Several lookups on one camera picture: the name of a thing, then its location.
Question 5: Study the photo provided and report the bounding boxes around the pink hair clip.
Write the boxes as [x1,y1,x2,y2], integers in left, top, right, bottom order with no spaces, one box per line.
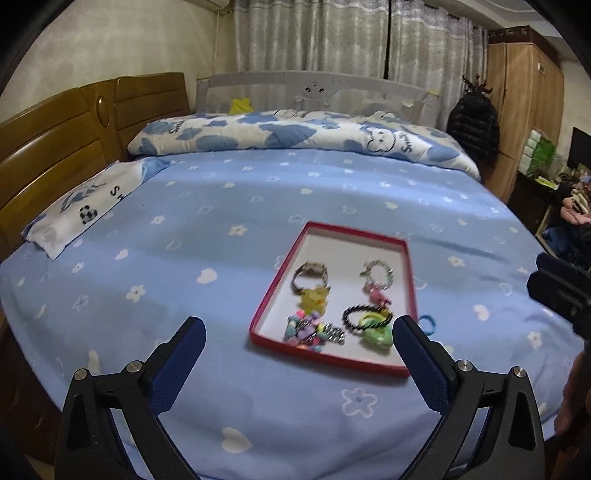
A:
[366,282,392,307]

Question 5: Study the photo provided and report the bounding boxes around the pastel beaded bracelet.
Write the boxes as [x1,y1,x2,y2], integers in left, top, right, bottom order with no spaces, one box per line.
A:
[359,258,397,292]

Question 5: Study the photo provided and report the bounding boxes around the yellow green hair claw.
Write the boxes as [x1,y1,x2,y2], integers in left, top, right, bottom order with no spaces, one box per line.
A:
[298,286,331,316]

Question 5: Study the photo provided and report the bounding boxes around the right hand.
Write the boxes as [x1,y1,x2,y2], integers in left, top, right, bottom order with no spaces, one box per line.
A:
[554,340,590,445]

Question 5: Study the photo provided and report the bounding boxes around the pile of clothes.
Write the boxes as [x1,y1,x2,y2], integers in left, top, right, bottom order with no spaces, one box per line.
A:
[542,169,590,271]

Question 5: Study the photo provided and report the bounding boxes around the rhinestone hair clip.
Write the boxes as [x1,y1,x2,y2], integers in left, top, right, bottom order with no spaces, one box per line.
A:
[317,324,346,345]

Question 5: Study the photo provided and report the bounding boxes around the red shallow tray box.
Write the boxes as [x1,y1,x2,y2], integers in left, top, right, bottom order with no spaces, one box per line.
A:
[249,222,418,378]

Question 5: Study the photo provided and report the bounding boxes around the black monitor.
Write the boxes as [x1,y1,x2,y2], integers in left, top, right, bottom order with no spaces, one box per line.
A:
[567,127,591,170]

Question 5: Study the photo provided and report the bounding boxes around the green tissue packs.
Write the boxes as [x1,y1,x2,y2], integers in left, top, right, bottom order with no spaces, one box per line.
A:
[518,130,556,177]

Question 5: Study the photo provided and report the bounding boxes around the white blue pillow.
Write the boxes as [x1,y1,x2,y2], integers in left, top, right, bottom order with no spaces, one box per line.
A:
[22,157,170,260]

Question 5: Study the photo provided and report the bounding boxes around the wooden wardrobe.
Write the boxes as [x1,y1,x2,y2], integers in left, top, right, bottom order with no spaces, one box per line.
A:
[481,26,564,202]

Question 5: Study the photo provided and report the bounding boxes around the wooden headboard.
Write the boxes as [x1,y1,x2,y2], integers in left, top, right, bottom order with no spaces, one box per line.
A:
[0,72,189,258]

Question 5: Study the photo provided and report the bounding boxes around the blue white cloud duvet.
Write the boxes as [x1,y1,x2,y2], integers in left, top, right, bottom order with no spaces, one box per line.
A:
[127,109,481,181]

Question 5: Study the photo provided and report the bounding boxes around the yellow star toy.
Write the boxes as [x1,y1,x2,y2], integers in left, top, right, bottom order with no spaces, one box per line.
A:
[228,98,253,115]

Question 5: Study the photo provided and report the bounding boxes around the grey curtain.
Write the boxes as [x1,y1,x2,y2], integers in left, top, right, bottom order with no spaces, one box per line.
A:
[233,1,488,128]

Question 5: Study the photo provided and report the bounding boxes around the air conditioner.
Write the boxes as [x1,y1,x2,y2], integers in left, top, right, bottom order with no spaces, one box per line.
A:
[185,0,231,15]

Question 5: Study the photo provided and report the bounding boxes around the black beaded bracelet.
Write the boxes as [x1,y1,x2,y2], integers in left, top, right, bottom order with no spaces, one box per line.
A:
[341,303,395,333]

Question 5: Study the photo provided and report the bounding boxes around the colourful bead bracelet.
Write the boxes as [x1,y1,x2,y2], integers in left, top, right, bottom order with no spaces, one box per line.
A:
[282,309,326,353]

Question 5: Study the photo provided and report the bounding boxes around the grey bed guard rail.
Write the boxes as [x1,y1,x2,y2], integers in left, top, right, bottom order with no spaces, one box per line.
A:
[195,70,440,127]

